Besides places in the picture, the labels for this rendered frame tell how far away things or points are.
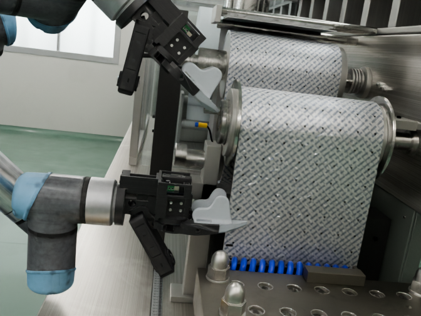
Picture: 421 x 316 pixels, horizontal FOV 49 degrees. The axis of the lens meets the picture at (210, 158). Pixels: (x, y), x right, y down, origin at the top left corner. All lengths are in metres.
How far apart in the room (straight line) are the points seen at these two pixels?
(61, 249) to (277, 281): 0.34
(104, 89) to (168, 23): 5.63
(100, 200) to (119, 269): 0.31
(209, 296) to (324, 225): 0.24
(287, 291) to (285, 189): 0.16
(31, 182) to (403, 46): 0.71
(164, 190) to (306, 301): 0.26
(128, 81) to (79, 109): 5.70
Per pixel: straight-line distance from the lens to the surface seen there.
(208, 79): 0.74
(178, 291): 0.92
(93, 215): 0.73
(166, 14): 0.75
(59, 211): 0.74
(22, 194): 0.75
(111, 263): 1.04
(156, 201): 0.74
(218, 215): 0.74
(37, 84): 6.53
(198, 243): 0.87
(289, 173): 0.76
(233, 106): 0.74
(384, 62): 1.04
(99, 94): 6.38
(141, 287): 0.95
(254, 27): 1.12
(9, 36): 1.19
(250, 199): 0.76
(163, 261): 0.76
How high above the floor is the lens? 1.37
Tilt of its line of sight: 13 degrees down
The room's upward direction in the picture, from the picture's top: 7 degrees clockwise
